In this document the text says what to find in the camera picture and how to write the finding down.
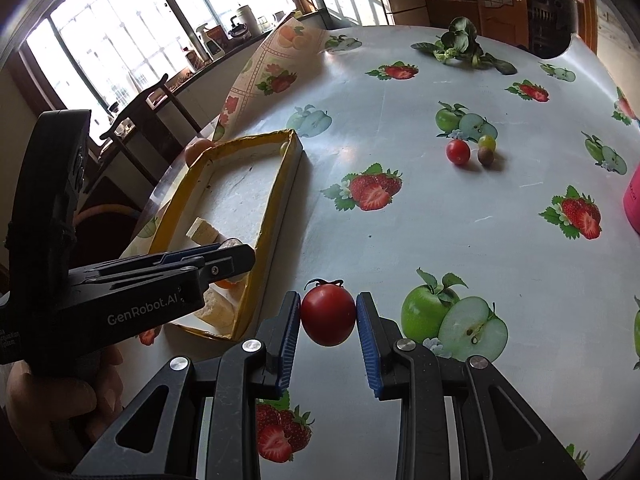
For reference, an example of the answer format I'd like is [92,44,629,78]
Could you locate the large window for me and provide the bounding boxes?
[25,0,296,126]

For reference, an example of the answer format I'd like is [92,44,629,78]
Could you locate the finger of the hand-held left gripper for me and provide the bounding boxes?
[85,245,256,290]
[117,242,224,269]

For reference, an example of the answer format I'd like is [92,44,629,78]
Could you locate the wooden cabinet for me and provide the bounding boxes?
[425,0,528,48]

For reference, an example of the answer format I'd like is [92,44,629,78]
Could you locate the dark wooden chair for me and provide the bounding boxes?
[75,72,206,196]

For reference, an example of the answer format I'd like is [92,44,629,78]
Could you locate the green leafy vegetable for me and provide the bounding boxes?
[411,16,518,76]

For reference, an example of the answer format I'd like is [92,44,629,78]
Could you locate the pink thermos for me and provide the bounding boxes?
[622,162,640,235]

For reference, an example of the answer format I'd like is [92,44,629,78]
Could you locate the yellow-rimmed white box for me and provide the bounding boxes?
[147,129,304,342]

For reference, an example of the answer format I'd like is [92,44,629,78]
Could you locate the small red tomato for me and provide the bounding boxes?
[446,139,471,166]

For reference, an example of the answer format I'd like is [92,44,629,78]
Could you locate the steel kettle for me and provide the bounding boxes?
[229,14,253,41]

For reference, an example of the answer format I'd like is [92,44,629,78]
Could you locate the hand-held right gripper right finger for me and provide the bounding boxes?
[355,291,588,480]

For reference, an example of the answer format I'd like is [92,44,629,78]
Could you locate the white fruit print tablecloth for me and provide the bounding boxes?
[120,22,640,480]

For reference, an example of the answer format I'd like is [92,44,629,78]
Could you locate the beige fruit print cloth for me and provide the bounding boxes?
[210,15,328,143]

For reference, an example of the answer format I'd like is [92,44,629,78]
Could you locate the white spray bottle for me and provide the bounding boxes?
[196,24,223,56]

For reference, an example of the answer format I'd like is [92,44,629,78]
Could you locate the large red tomato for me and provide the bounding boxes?
[300,279,357,347]

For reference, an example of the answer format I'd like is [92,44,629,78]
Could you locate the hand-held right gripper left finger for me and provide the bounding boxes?
[72,290,303,480]

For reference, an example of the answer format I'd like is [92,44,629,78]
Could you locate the person's left hand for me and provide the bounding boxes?
[7,349,123,461]

